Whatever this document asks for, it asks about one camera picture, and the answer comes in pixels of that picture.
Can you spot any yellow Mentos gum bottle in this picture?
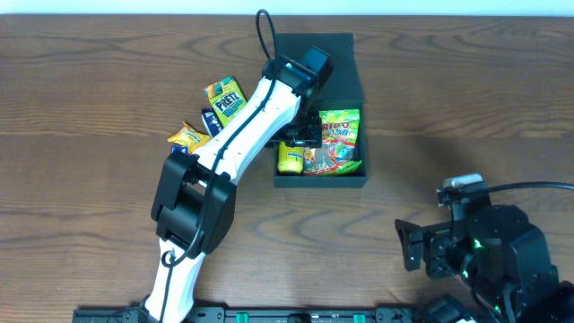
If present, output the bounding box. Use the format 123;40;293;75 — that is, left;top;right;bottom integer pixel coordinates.
277;142;304;175

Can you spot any Haribo gummy candy bag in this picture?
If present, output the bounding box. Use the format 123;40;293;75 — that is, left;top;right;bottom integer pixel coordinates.
303;109;361;177

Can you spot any black gift box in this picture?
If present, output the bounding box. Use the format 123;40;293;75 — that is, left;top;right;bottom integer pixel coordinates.
274;33;368;188

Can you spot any green Pretz snack box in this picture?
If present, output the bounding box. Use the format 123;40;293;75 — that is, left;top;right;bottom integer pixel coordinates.
204;75;247;127

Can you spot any small orange snack packet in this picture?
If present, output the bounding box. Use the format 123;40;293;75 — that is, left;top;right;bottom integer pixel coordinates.
168;121;211;154

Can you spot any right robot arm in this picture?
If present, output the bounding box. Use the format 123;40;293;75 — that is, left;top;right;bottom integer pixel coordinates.
395;205;573;322

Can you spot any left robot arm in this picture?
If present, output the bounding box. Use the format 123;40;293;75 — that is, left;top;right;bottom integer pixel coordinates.
138;56;333;322

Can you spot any blue Eclipse gum pack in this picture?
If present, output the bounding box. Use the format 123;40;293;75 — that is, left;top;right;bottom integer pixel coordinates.
170;144;188;154

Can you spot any dark blue chocolate bar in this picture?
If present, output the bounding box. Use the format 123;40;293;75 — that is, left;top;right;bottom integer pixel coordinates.
201;108;223;137

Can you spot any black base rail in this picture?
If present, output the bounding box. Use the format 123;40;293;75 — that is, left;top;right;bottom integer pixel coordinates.
72;306;422;323

